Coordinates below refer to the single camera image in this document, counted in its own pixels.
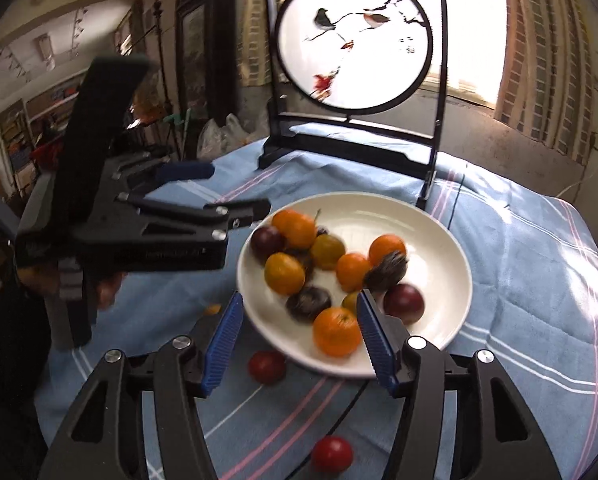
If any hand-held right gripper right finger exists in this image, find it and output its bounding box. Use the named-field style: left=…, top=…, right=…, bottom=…
left=356, top=289, right=562, bottom=480

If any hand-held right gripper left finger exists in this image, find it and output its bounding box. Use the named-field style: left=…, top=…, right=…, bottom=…
left=39, top=291, right=244, bottom=480

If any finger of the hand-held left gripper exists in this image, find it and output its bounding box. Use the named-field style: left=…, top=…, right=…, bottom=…
left=106, top=152, right=216, bottom=196
left=116, top=191, right=272, bottom=239

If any dark red plum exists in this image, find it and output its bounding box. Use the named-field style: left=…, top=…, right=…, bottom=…
left=383, top=283, right=425, bottom=324
left=250, top=225, right=287, bottom=265

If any spiky dark fruit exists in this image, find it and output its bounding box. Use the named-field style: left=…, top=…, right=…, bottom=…
left=363, top=252, right=410, bottom=292

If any small yellow citrus fruit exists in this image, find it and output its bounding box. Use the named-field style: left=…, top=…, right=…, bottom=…
left=310, top=234, right=347, bottom=271

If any white plate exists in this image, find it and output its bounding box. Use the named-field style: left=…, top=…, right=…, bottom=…
left=236, top=191, right=474, bottom=380

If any person's left forearm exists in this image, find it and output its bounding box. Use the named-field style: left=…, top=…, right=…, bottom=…
left=0, top=280, right=54, bottom=480

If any person's left hand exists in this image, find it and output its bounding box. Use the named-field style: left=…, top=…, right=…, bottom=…
left=16, top=267, right=126, bottom=311

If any clear plastic bag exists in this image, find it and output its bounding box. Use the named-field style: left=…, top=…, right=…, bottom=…
left=197, top=119, right=225, bottom=161
left=219, top=114, right=254, bottom=153

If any bright red fruit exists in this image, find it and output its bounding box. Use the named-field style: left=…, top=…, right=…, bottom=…
left=248, top=350, right=287, bottom=386
left=311, top=436, right=354, bottom=474

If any cluttered storage shelf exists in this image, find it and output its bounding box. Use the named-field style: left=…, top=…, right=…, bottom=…
left=0, top=75, right=87, bottom=196

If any black coat rack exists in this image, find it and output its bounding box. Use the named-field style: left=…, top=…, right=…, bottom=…
left=149, top=0, right=180, bottom=157

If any dark framed painting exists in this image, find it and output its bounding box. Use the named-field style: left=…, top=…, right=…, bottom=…
left=174, top=0, right=240, bottom=131

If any blue striped tablecloth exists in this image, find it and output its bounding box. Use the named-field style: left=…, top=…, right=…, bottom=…
left=34, top=125, right=598, bottom=480

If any checked curtain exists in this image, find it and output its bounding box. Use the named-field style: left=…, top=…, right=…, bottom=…
left=241, top=0, right=285, bottom=88
left=494, top=0, right=598, bottom=136

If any bird painting table screen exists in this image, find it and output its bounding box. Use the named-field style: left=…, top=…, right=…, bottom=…
left=257, top=0, right=447, bottom=211

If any window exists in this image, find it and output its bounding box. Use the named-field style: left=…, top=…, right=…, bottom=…
left=399, top=0, right=510, bottom=108

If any white cable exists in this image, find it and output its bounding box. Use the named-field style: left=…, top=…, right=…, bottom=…
left=554, top=155, right=598, bottom=202

